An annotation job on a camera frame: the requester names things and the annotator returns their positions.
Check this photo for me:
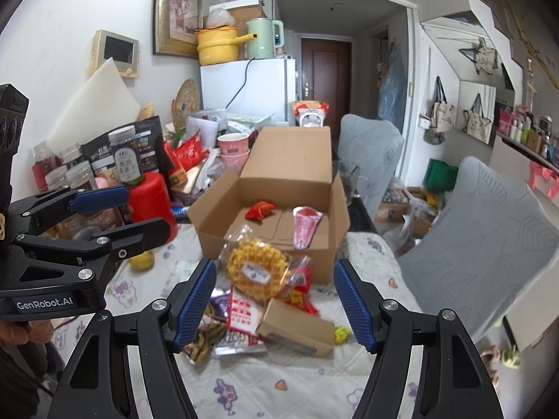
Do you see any red plastic canister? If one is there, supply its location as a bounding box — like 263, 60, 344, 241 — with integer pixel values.
126, 172, 179, 245

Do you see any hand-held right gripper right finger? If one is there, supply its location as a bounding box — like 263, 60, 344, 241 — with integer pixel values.
333, 258, 509, 419

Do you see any green electric kettle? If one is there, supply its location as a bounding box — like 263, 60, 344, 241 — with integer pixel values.
245, 17, 284, 59

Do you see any printed quilted tablecloth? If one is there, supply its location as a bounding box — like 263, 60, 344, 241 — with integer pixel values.
52, 220, 481, 419

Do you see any white paper bag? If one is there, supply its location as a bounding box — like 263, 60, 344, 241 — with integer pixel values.
187, 113, 219, 147

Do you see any red white snack packet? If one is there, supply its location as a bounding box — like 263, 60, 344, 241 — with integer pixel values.
227, 286, 268, 335

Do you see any person's left hand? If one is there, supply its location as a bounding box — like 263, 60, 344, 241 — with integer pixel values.
0, 316, 56, 351

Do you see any silver purple snack packet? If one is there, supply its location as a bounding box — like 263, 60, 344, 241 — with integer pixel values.
212, 332, 267, 359

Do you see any white foam board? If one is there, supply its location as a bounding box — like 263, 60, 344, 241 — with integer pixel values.
46, 58, 141, 153

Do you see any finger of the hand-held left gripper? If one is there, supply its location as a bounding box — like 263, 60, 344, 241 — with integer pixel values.
13, 217, 172, 278
9, 184, 131, 238

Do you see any small brown snack carton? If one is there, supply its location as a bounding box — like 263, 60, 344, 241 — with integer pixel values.
255, 298, 336, 357

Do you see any black stand-up pouch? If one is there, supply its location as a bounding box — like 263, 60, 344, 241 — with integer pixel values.
81, 116, 173, 179

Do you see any black power cable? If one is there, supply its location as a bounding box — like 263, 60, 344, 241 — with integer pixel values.
225, 58, 256, 108

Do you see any red snack bag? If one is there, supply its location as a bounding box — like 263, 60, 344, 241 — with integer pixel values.
292, 100, 329, 127

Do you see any yellow pot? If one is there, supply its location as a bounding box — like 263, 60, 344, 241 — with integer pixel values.
196, 26, 256, 66

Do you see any yellow black snack packet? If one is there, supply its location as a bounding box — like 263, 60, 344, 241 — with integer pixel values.
186, 314, 228, 365

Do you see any beige wall intercom panel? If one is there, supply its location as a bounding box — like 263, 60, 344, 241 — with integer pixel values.
89, 30, 140, 83

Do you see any pink snack packet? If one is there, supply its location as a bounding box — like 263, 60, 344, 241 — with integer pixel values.
292, 206, 324, 250

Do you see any clear plastic bag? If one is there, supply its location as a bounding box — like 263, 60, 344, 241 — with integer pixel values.
205, 6, 234, 29

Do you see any round woven mat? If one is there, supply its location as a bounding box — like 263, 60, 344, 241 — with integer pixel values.
172, 78, 202, 129

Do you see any glass pitcher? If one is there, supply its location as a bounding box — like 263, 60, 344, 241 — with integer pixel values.
332, 161, 370, 206

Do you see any gold framed picture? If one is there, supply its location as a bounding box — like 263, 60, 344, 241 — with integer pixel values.
153, 0, 204, 58

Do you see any cream tote bag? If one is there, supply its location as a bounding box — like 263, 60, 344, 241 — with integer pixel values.
430, 76, 457, 134

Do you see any grey leaf pattern chair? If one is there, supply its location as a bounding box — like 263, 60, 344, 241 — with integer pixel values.
338, 113, 406, 228
395, 156, 547, 341

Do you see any brown door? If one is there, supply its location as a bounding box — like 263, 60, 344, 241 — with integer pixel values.
300, 37, 352, 120

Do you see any pink paper cup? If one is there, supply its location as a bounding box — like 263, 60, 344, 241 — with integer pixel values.
219, 150, 251, 181
217, 133, 252, 156

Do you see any red candy bag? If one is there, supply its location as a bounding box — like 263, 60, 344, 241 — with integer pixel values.
284, 266, 320, 317

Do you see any brown storage carton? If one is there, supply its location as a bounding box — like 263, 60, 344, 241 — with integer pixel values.
209, 2, 267, 31

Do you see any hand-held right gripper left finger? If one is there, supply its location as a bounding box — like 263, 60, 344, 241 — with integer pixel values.
47, 258, 218, 419

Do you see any pink slipper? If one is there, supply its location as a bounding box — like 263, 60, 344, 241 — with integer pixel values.
478, 345, 503, 385

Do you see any person's left forearm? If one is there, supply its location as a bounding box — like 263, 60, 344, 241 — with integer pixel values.
0, 344, 66, 419

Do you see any cardboard box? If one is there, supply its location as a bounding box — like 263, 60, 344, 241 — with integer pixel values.
187, 126, 351, 286

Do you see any red foil packet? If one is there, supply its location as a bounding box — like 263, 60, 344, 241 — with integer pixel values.
175, 133, 210, 171

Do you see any jar with dark label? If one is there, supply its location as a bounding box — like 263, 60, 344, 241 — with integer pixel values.
107, 125, 145, 186

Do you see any pink ribbon bow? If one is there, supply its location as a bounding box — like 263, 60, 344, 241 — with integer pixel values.
528, 161, 559, 201

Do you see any yellow pear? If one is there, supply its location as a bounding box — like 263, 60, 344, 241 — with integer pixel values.
129, 249, 155, 271

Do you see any group of clear plastic jars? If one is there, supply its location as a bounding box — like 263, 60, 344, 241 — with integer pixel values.
28, 141, 118, 238

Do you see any tote bag on star frame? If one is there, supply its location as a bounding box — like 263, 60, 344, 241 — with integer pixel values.
460, 37, 501, 75

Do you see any blue plastic bag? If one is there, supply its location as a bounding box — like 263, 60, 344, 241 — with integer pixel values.
378, 44, 409, 120

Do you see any white mini fridge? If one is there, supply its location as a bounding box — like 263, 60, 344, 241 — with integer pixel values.
200, 57, 298, 125

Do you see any row of cosmetic bottles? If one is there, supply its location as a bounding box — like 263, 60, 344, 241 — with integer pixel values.
498, 105, 559, 162

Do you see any waffle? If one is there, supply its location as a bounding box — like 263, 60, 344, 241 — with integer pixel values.
217, 225, 313, 306

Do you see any small red snack packet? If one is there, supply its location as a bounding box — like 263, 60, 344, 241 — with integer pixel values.
245, 201, 278, 221

